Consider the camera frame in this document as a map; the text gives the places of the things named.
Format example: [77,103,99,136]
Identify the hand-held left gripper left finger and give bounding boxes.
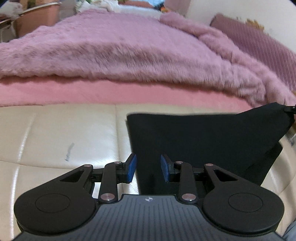
[59,153,137,204]

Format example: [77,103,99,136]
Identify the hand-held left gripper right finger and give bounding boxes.
[160,153,240,204]

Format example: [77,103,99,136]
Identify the black pants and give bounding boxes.
[127,102,293,195]

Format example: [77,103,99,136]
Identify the purple quilted pillow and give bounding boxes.
[210,13,296,93]

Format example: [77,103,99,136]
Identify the pink bed sheet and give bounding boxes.
[0,77,255,110]

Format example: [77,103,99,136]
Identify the yellow plush toy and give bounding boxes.
[245,19,265,30]

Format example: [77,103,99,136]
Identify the pink fluffy blanket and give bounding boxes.
[0,11,296,108]

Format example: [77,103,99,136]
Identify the person's leg in blue jeans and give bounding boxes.
[282,221,296,241]

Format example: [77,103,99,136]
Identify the white bed cover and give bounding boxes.
[118,5,164,19]

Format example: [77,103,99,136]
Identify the white clothes pile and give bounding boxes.
[102,0,123,12]

